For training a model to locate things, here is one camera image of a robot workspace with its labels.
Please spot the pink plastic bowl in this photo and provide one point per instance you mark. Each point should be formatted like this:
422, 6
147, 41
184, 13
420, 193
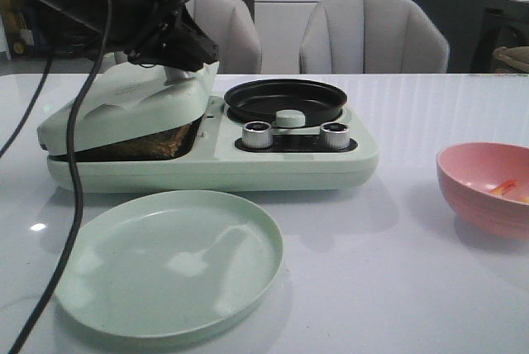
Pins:
467, 171

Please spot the silver control knob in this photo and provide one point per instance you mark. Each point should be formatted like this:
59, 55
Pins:
334, 135
257, 135

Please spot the breakfast maker hinged lid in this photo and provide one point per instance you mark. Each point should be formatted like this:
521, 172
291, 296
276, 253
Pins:
128, 101

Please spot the orange shrimp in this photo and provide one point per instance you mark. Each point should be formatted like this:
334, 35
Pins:
510, 190

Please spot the left silver control knob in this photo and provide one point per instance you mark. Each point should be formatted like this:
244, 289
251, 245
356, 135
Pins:
257, 135

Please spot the right grey upholstered chair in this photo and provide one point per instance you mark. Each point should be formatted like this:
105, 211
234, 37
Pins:
372, 37

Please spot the white refrigerator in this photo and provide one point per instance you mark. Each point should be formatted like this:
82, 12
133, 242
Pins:
281, 25

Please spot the black round frying pan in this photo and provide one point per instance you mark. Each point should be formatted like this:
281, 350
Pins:
260, 100

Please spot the grey upholstered chair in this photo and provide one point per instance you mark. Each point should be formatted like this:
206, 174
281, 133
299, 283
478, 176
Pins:
229, 24
372, 37

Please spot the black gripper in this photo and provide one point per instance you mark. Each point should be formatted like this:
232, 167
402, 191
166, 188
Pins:
149, 32

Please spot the mint green breakfast maker base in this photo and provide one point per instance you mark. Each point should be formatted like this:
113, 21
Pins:
214, 162

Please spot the bread slice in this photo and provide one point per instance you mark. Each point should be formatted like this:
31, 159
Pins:
165, 145

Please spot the left grey upholstered chair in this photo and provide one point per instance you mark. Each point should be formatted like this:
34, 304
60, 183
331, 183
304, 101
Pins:
229, 24

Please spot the right silver control knob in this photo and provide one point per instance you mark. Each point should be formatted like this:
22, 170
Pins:
334, 135

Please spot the black washing machine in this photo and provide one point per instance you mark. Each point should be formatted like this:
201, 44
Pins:
504, 23

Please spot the mint green round plate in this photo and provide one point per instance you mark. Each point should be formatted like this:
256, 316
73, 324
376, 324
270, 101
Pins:
181, 265

